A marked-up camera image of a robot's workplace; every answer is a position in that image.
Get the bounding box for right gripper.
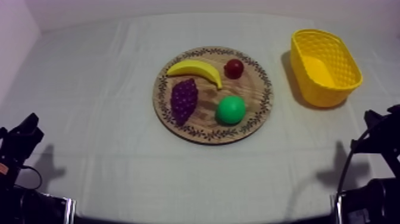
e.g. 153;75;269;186
350;104;400;157

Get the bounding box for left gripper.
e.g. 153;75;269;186
0;113;45;176

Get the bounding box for yellow plastic basket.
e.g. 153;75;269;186
290;29;364;108

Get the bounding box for round wooden board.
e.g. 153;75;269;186
152;46;274;145

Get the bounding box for yellow toy banana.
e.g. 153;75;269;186
166;59;224;91

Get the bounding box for silver metal bar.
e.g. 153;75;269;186
63;197;77;224

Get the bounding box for green toy pear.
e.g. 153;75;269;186
215;95;247;126

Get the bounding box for small red fruit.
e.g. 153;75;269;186
223;58;245;79

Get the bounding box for purple toy grapes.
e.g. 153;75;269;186
170;78;199;126

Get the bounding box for black cable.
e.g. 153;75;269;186
335;122;380;224
19;166;43;190

